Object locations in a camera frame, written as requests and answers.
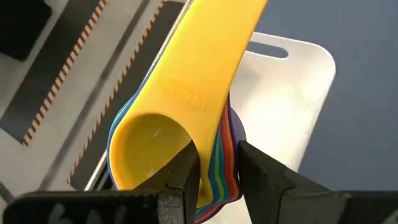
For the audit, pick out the plain black floor mat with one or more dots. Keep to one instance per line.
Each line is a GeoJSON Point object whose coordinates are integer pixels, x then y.
{"type": "Point", "coordinates": [21, 25]}

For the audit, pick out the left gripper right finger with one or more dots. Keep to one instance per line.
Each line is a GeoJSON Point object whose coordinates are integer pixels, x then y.
{"type": "Point", "coordinates": [280, 199]}

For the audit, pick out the red measuring cup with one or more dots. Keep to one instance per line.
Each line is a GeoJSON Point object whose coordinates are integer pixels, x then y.
{"type": "Point", "coordinates": [228, 168]}

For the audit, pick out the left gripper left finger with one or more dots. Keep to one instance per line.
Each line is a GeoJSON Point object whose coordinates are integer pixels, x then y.
{"type": "Point", "coordinates": [155, 202]}

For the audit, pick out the teal measuring cup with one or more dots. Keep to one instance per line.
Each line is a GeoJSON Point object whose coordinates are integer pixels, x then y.
{"type": "Point", "coordinates": [222, 169]}

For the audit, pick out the black aluminium table frame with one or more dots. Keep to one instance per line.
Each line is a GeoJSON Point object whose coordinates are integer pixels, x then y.
{"type": "Point", "coordinates": [105, 183]}

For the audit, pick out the black floor mat striped edge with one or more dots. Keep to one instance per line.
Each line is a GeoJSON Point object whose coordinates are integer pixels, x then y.
{"type": "Point", "coordinates": [130, 84]}
{"type": "Point", "coordinates": [43, 77]}

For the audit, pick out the white plastic basket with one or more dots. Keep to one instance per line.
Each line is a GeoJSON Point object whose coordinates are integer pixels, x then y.
{"type": "Point", "coordinates": [280, 109]}

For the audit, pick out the orange measuring cup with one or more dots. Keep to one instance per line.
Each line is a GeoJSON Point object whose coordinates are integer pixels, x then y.
{"type": "Point", "coordinates": [234, 174]}

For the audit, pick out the yellow measuring cup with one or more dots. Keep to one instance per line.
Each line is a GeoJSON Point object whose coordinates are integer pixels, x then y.
{"type": "Point", "coordinates": [202, 62]}

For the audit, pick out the purple measuring cup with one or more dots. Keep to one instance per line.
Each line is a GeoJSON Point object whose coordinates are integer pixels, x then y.
{"type": "Point", "coordinates": [240, 130]}

